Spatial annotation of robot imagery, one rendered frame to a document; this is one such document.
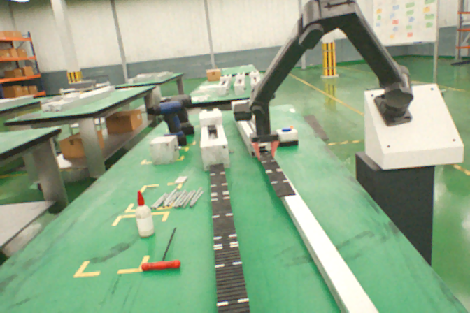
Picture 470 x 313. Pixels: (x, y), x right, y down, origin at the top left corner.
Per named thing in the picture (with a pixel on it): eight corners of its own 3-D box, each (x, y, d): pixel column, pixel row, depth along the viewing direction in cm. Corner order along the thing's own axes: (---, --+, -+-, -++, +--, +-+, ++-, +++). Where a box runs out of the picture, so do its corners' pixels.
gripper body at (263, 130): (249, 137, 128) (247, 119, 126) (275, 134, 129) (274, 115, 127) (251, 142, 122) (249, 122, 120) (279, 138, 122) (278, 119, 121)
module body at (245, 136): (275, 154, 137) (273, 133, 135) (250, 157, 136) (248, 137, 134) (249, 117, 214) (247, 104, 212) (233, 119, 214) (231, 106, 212)
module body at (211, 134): (229, 160, 136) (226, 140, 134) (203, 163, 135) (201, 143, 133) (219, 121, 213) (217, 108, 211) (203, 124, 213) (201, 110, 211)
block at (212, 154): (236, 166, 127) (233, 142, 125) (203, 171, 127) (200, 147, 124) (234, 159, 136) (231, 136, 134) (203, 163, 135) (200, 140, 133)
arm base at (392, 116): (412, 121, 112) (396, 93, 118) (422, 107, 105) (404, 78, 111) (386, 127, 112) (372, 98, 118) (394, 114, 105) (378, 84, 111)
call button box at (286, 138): (298, 144, 146) (297, 130, 144) (276, 147, 145) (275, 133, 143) (294, 140, 153) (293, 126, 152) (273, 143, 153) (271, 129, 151)
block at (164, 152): (179, 163, 140) (175, 140, 137) (152, 165, 141) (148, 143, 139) (184, 155, 149) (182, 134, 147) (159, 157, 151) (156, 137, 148)
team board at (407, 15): (365, 93, 712) (364, -5, 664) (385, 91, 726) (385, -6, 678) (425, 101, 573) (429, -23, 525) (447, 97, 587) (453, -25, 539)
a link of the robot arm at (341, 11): (352, 3, 74) (348, -26, 78) (298, 32, 82) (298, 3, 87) (417, 101, 102) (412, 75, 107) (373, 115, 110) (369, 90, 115)
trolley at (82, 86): (103, 138, 575) (91, 78, 550) (70, 142, 573) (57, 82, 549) (119, 126, 675) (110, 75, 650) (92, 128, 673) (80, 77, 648)
